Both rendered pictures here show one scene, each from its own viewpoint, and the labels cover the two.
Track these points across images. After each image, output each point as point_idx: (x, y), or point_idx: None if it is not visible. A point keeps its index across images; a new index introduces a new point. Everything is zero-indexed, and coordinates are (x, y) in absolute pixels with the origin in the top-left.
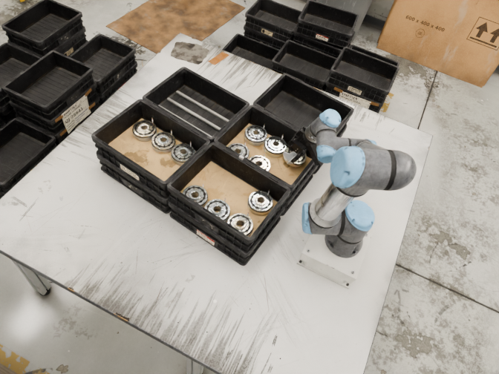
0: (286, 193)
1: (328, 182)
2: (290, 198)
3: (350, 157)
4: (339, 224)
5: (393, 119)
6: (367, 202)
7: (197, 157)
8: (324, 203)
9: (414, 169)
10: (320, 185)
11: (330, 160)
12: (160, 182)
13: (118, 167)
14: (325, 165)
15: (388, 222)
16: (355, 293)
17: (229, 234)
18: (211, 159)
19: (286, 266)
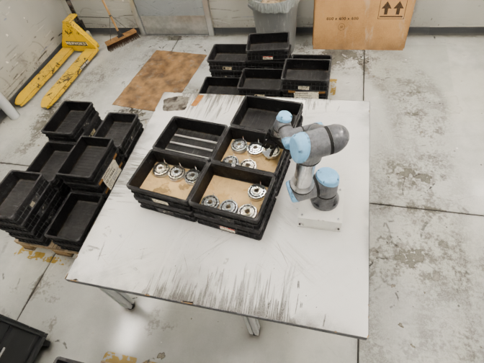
0: (272, 179)
1: None
2: (277, 181)
3: (299, 140)
4: (315, 188)
5: (336, 99)
6: (335, 166)
7: (202, 176)
8: (297, 177)
9: (346, 133)
10: None
11: None
12: (182, 201)
13: (151, 201)
14: None
15: (355, 175)
16: (346, 233)
17: (242, 220)
18: (213, 173)
19: (291, 230)
